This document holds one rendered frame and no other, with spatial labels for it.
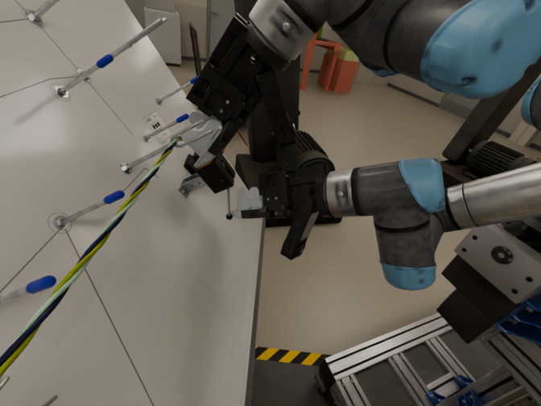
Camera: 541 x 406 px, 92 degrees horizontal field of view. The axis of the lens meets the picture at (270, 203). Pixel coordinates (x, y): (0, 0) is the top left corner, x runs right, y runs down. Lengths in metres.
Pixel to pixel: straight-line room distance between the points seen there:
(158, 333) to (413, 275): 0.35
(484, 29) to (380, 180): 0.19
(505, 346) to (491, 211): 0.45
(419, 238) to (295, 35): 0.30
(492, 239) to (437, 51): 0.45
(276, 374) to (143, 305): 1.18
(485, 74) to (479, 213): 0.27
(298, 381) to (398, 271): 1.14
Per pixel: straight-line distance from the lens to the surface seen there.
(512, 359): 0.89
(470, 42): 0.27
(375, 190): 0.38
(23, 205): 0.33
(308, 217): 0.44
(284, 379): 1.50
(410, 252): 0.42
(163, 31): 6.57
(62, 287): 0.21
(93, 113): 0.44
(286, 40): 0.35
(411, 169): 0.39
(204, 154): 0.42
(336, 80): 6.84
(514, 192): 0.50
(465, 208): 0.51
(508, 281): 0.67
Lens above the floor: 1.39
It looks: 37 degrees down
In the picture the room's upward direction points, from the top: 12 degrees clockwise
